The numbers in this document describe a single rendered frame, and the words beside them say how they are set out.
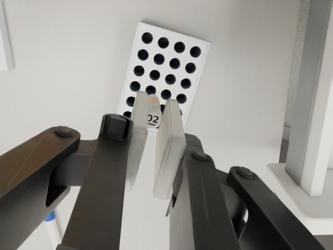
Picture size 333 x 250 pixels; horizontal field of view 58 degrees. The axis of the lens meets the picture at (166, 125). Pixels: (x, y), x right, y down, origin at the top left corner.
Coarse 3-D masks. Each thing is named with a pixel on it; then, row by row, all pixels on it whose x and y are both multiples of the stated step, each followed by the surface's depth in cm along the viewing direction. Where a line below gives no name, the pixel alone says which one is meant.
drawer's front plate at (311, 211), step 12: (276, 168) 35; (276, 180) 33; (288, 180) 33; (276, 192) 33; (288, 192) 30; (300, 192) 30; (324, 192) 31; (288, 204) 30; (300, 204) 29; (312, 204) 29; (324, 204) 29; (300, 216) 28; (312, 216) 27; (324, 216) 27; (312, 228) 27; (324, 228) 27
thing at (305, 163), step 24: (312, 0) 28; (312, 24) 28; (312, 48) 28; (312, 72) 29; (312, 96) 29; (312, 120) 29; (312, 144) 29; (288, 168) 34; (312, 168) 29; (312, 192) 30
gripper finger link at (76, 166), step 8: (80, 144) 12; (88, 144) 12; (80, 152) 11; (88, 152) 11; (64, 160) 11; (72, 160) 11; (80, 160) 11; (88, 160) 11; (56, 168) 11; (64, 168) 11; (72, 168) 11; (80, 168) 11; (56, 176) 11; (64, 176) 11; (72, 176) 11; (80, 176) 11; (56, 184) 11; (64, 184) 11; (72, 184) 11; (80, 184) 11
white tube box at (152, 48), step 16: (144, 32) 33; (160, 32) 34; (176, 32) 34; (144, 48) 34; (160, 48) 34; (176, 48) 37; (192, 48) 37; (208, 48) 34; (128, 64) 34; (144, 64) 35; (160, 64) 35; (176, 64) 38; (192, 64) 38; (128, 80) 35; (144, 80) 35; (160, 80) 35; (176, 80) 35; (192, 80) 35; (128, 96) 36; (160, 96) 36; (176, 96) 39; (192, 96) 36; (128, 112) 40
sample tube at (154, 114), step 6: (150, 96) 22; (156, 96) 22; (150, 102) 21; (156, 102) 21; (150, 108) 19; (156, 108) 19; (150, 114) 19; (156, 114) 19; (150, 120) 19; (156, 120) 19; (150, 126) 19; (156, 126) 19
